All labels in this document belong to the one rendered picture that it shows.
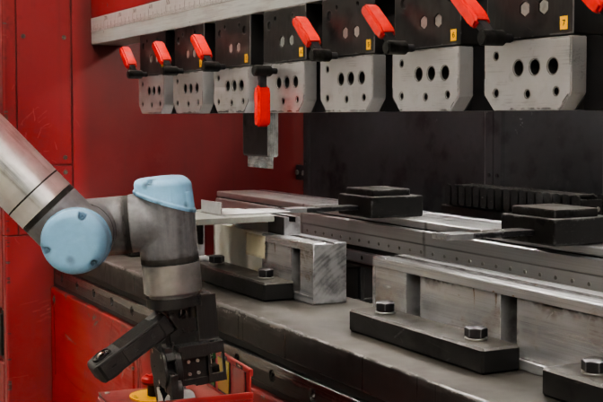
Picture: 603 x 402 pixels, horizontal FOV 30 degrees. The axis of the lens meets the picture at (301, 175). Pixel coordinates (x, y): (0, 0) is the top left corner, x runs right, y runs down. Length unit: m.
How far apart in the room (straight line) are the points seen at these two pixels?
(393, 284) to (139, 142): 1.34
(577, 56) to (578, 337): 0.30
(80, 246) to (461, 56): 0.50
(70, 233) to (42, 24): 1.47
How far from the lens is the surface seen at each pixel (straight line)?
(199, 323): 1.47
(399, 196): 2.02
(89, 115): 2.73
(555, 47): 1.23
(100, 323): 2.36
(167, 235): 1.42
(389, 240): 2.04
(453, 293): 1.43
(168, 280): 1.43
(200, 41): 2.01
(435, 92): 1.41
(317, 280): 1.74
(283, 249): 1.82
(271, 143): 1.91
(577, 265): 1.64
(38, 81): 2.70
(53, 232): 1.28
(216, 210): 1.89
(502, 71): 1.30
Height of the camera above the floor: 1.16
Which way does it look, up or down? 3 degrees down
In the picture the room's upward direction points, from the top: straight up
